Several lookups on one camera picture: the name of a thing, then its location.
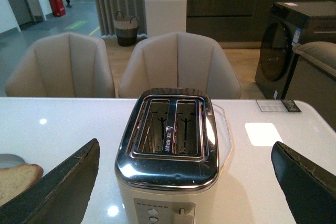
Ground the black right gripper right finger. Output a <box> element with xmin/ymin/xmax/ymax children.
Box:
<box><xmin>271</xmin><ymin>142</ymin><xmax>335</xmax><ymax>223</ymax></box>

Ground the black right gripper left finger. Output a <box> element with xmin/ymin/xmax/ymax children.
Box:
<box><xmin>1</xmin><ymin>138</ymin><xmax>100</xmax><ymax>223</ymax></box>

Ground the slice of bread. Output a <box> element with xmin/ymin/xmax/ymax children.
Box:
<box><xmin>1</xmin><ymin>164</ymin><xmax>44</xmax><ymax>206</ymax></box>

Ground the white round plate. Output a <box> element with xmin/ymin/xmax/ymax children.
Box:
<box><xmin>0</xmin><ymin>153</ymin><xmax>26</xmax><ymax>168</ymax></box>

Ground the black label card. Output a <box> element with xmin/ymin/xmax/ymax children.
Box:
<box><xmin>256</xmin><ymin>100</ymin><xmax>301</xmax><ymax>113</ymax></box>

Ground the cream chrome two-slot toaster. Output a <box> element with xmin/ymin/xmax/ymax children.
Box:
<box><xmin>115</xmin><ymin>88</ymin><xmax>219</xmax><ymax>223</ymax></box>

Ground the beige chair left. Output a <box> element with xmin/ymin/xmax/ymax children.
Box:
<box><xmin>5</xmin><ymin>33</ymin><xmax>116</xmax><ymax>98</ymax></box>

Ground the beige chair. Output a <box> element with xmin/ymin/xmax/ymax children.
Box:
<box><xmin>5</xmin><ymin>33</ymin><xmax>116</xmax><ymax>98</ymax></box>
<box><xmin>118</xmin><ymin>32</ymin><xmax>242</xmax><ymax>99</ymax></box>

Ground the grey sofa armrest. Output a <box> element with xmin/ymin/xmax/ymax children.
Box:
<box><xmin>283</xmin><ymin>41</ymin><xmax>336</xmax><ymax>132</ymax></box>

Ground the dark grey washing machine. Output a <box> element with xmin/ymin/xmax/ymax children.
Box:
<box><xmin>255</xmin><ymin>1</ymin><xmax>335</xmax><ymax>99</ymax></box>

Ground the beige chair middle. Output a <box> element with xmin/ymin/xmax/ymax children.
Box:
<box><xmin>118</xmin><ymin>32</ymin><xmax>242</xmax><ymax>99</ymax></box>

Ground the woven laundry basket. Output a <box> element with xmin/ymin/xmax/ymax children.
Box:
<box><xmin>113</xmin><ymin>11</ymin><xmax>139</xmax><ymax>47</ymax></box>

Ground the red cabinet box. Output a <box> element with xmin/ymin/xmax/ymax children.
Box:
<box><xmin>49</xmin><ymin>0</ymin><xmax>66</xmax><ymax>17</ymax></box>

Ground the dark kitchen counter cabinet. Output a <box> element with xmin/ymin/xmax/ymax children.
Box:
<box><xmin>185</xmin><ymin>0</ymin><xmax>336</xmax><ymax>43</ymax></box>

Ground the grey curtain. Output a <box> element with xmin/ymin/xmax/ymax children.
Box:
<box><xmin>89</xmin><ymin>0</ymin><xmax>148</xmax><ymax>38</ymax></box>

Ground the white tall cabinet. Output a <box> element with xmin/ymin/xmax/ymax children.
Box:
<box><xmin>144</xmin><ymin>0</ymin><xmax>187</xmax><ymax>37</ymax></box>

